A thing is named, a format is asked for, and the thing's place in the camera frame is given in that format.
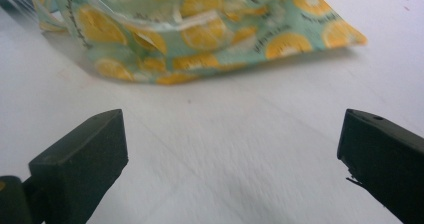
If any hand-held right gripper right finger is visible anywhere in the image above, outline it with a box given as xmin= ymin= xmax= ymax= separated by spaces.
xmin=336 ymin=108 xmax=424 ymax=224

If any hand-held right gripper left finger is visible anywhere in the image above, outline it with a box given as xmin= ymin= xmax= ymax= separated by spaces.
xmin=28 ymin=108 xmax=130 ymax=224

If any orange-slice print fabric bag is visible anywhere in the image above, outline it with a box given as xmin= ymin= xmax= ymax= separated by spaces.
xmin=26 ymin=0 xmax=368 ymax=86

